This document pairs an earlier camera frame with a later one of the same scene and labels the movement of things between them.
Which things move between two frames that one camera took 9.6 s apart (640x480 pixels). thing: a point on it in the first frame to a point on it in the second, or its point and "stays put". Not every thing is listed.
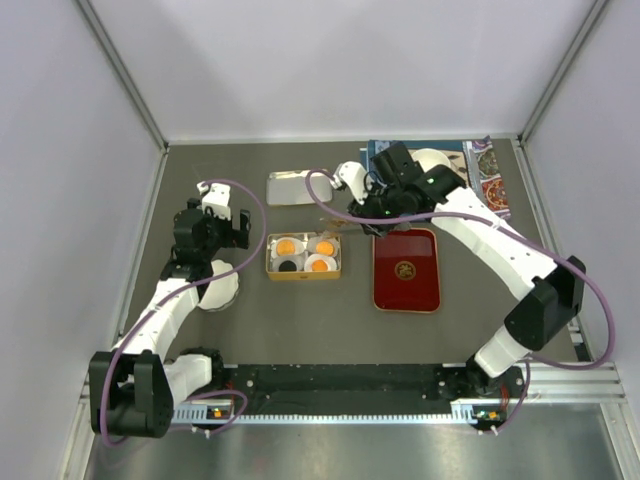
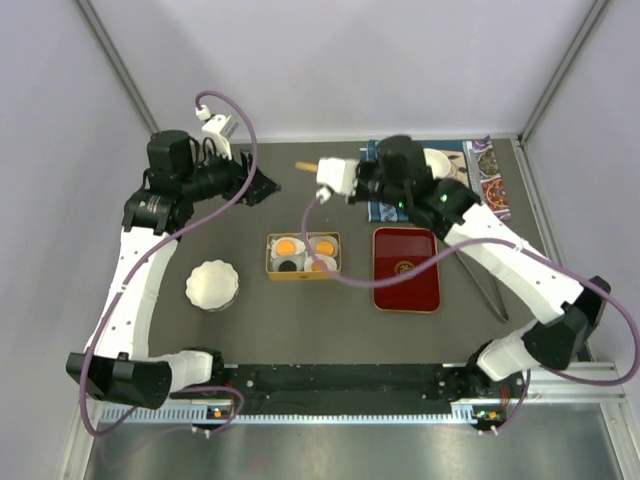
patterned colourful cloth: [491, 177] stays put
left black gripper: [234, 237] to [238, 175]
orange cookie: [325, 248] stays put
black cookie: [287, 266] stays put
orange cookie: [285, 247] stays put
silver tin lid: [289, 187] to [306, 166]
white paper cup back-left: [287, 246] stays put
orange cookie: [319, 265] stays put
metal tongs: [380, 231] to [489, 299]
